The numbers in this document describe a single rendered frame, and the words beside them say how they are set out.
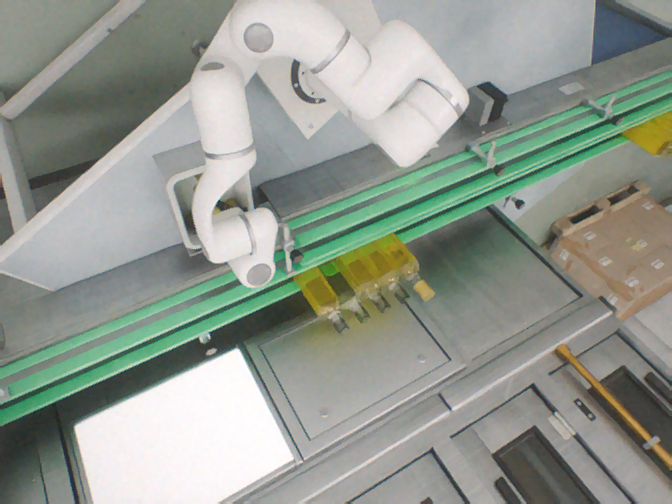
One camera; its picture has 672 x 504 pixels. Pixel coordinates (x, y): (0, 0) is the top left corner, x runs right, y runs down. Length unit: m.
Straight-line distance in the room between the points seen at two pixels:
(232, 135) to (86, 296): 0.61
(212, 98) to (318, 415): 0.75
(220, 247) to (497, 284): 0.90
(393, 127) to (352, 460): 0.73
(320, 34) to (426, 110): 0.21
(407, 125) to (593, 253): 4.23
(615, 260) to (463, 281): 3.60
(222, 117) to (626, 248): 4.66
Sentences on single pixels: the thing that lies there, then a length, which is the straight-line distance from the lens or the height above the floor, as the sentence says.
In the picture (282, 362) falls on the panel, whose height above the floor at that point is 1.08.
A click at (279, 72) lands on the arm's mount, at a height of 0.83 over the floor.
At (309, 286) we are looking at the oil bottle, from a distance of 1.21.
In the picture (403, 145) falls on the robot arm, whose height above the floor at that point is 1.13.
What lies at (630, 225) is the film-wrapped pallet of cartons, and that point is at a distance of 5.42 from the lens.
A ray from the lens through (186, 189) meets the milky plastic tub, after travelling 1.17.
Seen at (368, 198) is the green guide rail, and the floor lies 0.91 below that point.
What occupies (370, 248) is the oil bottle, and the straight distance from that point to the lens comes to 1.28.
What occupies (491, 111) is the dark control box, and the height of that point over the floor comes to 0.83.
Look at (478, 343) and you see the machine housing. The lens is 1.40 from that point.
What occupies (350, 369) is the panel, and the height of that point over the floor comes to 1.18.
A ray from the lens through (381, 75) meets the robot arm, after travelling 0.81.
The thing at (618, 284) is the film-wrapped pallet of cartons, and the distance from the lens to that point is 4.87.
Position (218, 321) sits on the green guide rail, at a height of 0.95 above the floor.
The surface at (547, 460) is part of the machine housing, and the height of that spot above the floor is 1.59.
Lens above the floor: 1.63
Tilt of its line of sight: 33 degrees down
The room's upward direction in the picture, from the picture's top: 143 degrees clockwise
